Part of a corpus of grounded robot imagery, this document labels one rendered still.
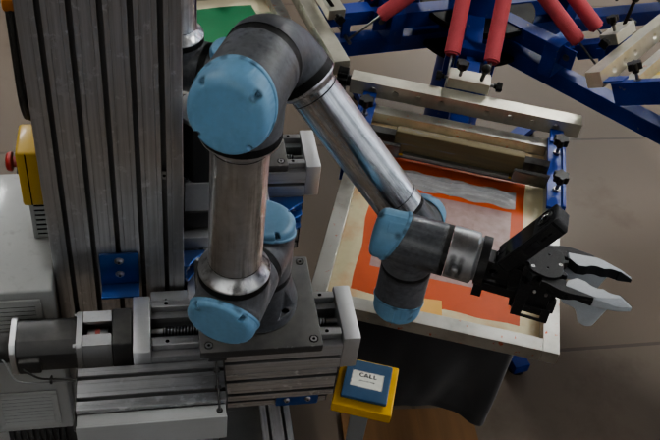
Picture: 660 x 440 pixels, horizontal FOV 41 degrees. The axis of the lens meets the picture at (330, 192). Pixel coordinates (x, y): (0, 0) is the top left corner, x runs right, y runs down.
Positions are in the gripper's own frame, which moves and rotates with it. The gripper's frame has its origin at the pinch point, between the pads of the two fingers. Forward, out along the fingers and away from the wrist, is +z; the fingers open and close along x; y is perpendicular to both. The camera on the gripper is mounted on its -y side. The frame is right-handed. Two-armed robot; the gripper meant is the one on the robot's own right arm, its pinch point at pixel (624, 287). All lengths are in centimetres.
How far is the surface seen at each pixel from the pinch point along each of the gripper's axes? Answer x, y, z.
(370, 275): -65, 64, -40
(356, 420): -33, 80, -34
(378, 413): -28, 69, -29
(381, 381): -34, 67, -30
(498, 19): -163, 32, -28
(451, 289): -68, 64, -21
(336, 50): -140, 45, -73
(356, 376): -34, 67, -36
